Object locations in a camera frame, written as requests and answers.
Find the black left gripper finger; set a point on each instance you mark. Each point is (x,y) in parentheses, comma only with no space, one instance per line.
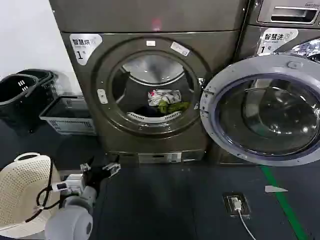
(113,168)
(86,167)

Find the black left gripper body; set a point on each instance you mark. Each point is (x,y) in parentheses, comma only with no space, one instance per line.
(97,176)

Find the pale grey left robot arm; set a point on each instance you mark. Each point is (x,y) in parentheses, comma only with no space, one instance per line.
(72,215)

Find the grey slotted plastic crate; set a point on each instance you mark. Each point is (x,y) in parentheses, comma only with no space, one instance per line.
(67,122)

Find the grey dryer with round opening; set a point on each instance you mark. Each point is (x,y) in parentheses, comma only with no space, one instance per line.
(82,105)

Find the white plastic lint filter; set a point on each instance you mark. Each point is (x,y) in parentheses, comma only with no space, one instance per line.
(150,118)

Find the dark blue garment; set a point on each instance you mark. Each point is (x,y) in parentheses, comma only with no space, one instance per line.
(146,111)

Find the cream perforated laundry basket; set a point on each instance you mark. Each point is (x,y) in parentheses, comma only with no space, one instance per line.
(21,185)

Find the green garment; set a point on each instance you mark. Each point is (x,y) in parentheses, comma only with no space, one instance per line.
(175,107)

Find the white patterned garment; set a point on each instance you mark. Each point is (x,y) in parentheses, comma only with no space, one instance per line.
(163,95)

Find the large black plastic basket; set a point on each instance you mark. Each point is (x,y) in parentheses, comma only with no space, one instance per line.
(15,100)

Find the metal floor socket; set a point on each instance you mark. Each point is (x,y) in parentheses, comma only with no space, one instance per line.
(226,202)

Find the silver number label on dryer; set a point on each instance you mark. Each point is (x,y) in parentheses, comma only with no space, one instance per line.
(85,48)

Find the white charger plug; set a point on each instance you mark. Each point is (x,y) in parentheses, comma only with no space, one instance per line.
(236,203)

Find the round glass dryer door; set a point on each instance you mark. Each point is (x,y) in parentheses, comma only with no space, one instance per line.
(225,75)

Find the white arrow floor sticker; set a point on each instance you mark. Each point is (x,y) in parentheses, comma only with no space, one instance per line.
(273,189)

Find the green floor tape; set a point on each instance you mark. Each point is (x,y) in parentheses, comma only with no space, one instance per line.
(282,200)

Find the grey washing machine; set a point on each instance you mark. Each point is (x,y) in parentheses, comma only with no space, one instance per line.
(251,37)

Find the silver number label on washer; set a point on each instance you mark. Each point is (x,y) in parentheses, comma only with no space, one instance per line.
(277,41)

